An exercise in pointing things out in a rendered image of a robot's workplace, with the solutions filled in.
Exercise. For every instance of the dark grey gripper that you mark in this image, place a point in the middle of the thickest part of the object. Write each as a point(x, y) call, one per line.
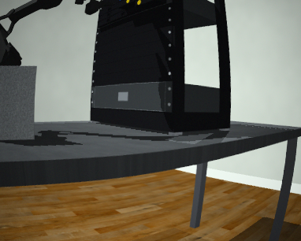
point(93, 6)

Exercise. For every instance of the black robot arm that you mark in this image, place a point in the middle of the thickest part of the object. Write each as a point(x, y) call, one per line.
point(10, 56)

